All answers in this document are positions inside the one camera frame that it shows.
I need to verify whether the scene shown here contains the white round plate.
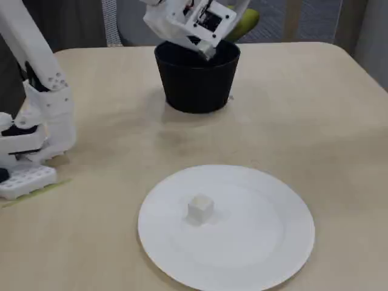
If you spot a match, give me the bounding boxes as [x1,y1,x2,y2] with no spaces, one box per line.
[138,164,316,291]

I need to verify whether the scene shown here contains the green tape strip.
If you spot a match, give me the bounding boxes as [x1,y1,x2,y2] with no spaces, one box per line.
[0,178,74,209]

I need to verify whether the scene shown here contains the black pot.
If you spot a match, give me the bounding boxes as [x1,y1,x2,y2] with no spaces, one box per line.
[153,39,242,115]

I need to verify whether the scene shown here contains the wooden post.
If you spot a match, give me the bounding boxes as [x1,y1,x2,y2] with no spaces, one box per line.
[284,0,304,43]

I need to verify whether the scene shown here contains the yellow green rounded object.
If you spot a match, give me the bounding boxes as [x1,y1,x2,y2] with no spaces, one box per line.
[226,5,261,44]

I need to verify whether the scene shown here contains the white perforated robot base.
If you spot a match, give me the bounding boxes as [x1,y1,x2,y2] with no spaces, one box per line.
[0,165,58,201]

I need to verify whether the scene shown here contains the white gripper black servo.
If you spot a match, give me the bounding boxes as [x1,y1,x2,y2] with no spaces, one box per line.
[143,0,210,61]

